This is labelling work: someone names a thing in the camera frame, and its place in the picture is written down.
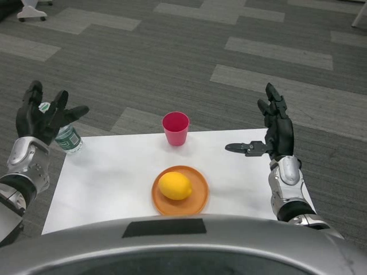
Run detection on orange round plate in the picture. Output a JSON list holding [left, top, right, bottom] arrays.
[[151, 165, 209, 217]]

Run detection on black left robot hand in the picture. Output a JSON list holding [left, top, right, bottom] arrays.
[[15, 80, 90, 146]]

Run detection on white furniture leg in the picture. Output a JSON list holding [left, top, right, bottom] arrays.
[[352, 5, 367, 29]]

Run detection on pink plastic cup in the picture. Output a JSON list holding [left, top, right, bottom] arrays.
[[162, 112, 190, 147]]

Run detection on yellow lemon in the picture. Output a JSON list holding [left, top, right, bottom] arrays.
[[158, 171, 193, 201]]

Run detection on clear green-label water bottle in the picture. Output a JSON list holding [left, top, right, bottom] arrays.
[[38, 101, 84, 156]]

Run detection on silver robot chest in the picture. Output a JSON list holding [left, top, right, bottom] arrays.
[[0, 214, 367, 275]]

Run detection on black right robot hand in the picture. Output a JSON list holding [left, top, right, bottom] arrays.
[[225, 82, 295, 159]]

